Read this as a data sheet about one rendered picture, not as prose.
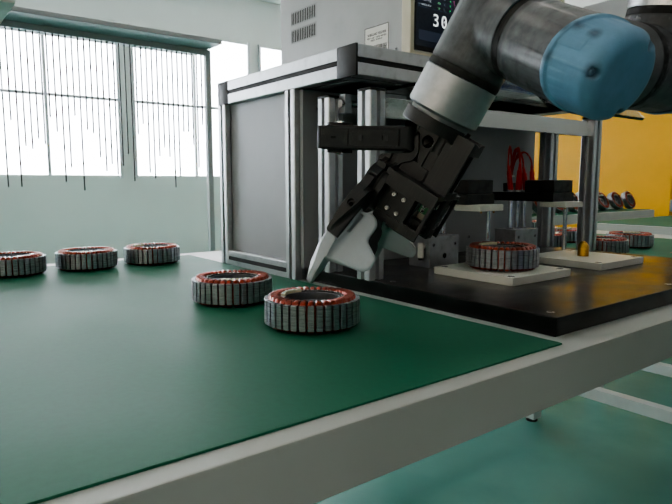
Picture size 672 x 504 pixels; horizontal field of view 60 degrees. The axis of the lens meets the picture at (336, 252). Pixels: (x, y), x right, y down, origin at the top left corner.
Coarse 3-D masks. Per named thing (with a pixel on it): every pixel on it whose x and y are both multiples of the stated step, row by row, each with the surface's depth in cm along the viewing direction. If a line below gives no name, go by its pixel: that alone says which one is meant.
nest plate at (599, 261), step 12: (552, 252) 112; (564, 252) 112; (576, 252) 112; (552, 264) 104; (564, 264) 102; (576, 264) 100; (588, 264) 99; (600, 264) 97; (612, 264) 99; (624, 264) 102
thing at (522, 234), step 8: (496, 232) 118; (504, 232) 116; (512, 232) 114; (520, 232) 115; (528, 232) 116; (536, 232) 118; (496, 240) 118; (504, 240) 116; (512, 240) 115; (520, 240) 115; (528, 240) 117; (536, 240) 118
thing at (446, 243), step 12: (420, 240) 101; (432, 240) 100; (444, 240) 101; (456, 240) 103; (432, 252) 100; (444, 252) 102; (456, 252) 104; (420, 264) 101; (432, 264) 100; (444, 264) 102
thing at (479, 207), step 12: (468, 180) 93; (480, 180) 94; (492, 180) 96; (456, 192) 95; (468, 192) 93; (480, 192) 95; (492, 192) 96; (456, 204) 94; (468, 204) 93; (480, 204) 94; (492, 204) 94; (444, 228) 104
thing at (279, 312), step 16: (288, 288) 71; (304, 288) 72; (320, 288) 72; (336, 288) 71; (272, 304) 65; (288, 304) 64; (304, 304) 63; (320, 304) 63; (336, 304) 64; (352, 304) 65; (272, 320) 65; (288, 320) 63; (304, 320) 63; (320, 320) 63; (336, 320) 64; (352, 320) 66
